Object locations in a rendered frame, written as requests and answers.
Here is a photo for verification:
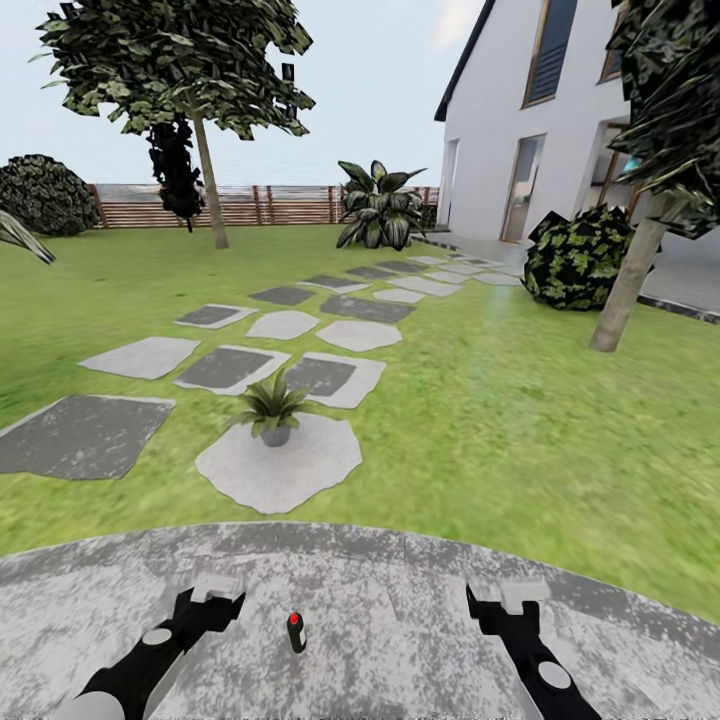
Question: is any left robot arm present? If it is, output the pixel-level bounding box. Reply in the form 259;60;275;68
50;574;247;720

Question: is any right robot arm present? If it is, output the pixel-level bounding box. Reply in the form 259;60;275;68
466;583;602;720

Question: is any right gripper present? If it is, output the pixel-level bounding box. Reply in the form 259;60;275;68
466;585;540;648

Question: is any insectifuge atomizer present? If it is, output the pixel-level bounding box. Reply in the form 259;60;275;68
287;612;307;653

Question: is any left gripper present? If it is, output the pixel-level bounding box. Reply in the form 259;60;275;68
173;591;247;641

